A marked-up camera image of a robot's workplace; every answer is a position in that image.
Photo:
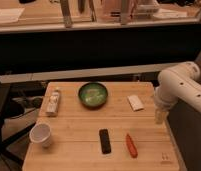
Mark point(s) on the white paper sheet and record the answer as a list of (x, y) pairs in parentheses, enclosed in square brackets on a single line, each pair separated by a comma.
[(10, 15)]

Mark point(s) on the black rectangular remote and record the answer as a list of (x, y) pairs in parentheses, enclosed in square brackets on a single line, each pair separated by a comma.
[(105, 141)]

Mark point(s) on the black chair at left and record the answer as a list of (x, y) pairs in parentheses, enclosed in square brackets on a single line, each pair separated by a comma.
[(4, 100)]

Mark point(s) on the white paper cup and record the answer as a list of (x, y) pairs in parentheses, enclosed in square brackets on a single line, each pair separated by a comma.
[(41, 134)]

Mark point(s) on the dark panel at right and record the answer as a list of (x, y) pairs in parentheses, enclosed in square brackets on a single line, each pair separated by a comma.
[(185, 123)]

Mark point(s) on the white plastic bottle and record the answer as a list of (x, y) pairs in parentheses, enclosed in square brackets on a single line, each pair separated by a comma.
[(53, 103)]

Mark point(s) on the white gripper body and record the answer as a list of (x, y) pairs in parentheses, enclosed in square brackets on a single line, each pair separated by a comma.
[(161, 112)]

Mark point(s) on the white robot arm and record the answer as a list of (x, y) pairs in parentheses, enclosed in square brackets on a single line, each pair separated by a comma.
[(177, 82)]

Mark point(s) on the green ceramic bowl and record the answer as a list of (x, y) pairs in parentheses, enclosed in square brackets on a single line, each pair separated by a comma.
[(93, 94)]

